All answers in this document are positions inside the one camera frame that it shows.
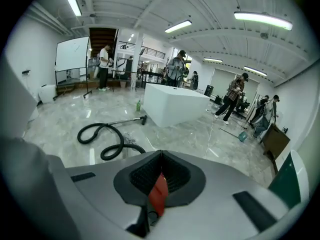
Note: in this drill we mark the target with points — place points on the black floor speaker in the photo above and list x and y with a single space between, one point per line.
208 90

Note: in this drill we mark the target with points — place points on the white block counter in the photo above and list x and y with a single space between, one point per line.
172 104

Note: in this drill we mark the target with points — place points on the green plastic bottle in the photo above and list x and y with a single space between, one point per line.
138 106

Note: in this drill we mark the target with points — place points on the brown staircase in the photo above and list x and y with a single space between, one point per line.
102 37

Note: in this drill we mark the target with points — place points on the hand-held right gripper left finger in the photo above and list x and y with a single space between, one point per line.
100 184

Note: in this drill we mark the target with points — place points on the red and green vacuum cleaner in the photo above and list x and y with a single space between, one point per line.
158 196

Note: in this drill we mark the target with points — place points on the grey window blind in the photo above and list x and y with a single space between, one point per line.
222 84

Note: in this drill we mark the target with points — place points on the silver vacuum wand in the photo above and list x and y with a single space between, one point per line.
127 121

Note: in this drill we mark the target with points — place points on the brown wooden cabinet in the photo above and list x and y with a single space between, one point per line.
275 141

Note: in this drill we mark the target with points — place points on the long ceiling light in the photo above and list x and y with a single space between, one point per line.
72 2
255 71
263 20
212 60
178 26

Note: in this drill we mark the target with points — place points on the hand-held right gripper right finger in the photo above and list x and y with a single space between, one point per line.
215 184

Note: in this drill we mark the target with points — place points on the whiteboard on black stand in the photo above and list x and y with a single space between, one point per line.
72 54

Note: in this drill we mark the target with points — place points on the green bathtub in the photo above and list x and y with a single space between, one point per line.
287 181

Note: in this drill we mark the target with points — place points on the black metal table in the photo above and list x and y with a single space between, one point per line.
151 77

